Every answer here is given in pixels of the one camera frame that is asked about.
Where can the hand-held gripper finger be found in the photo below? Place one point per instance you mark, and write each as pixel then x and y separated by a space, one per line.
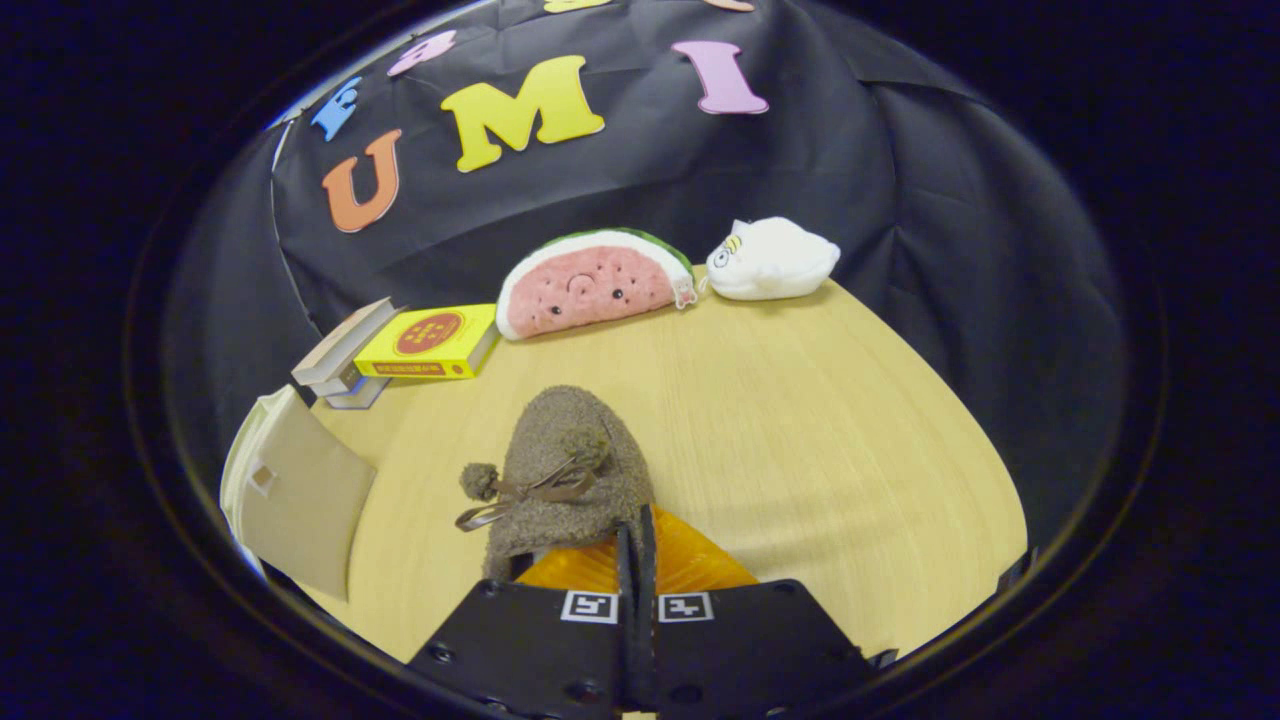
pixel 647 650
pixel 627 650

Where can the brown fuzzy shoe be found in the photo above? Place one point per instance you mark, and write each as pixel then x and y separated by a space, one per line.
pixel 570 470

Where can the cream plastic storage box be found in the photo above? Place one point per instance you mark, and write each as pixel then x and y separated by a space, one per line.
pixel 300 500

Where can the watermelon slice plush toy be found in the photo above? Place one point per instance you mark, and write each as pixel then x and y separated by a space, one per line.
pixel 590 290

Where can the yellow book with red label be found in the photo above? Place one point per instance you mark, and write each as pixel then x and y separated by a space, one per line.
pixel 425 345

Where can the blue book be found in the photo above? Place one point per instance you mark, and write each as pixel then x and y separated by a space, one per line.
pixel 358 395

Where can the white plush toy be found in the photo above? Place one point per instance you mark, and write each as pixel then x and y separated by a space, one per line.
pixel 775 262

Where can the black backdrop cloth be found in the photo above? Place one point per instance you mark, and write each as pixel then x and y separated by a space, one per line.
pixel 850 180

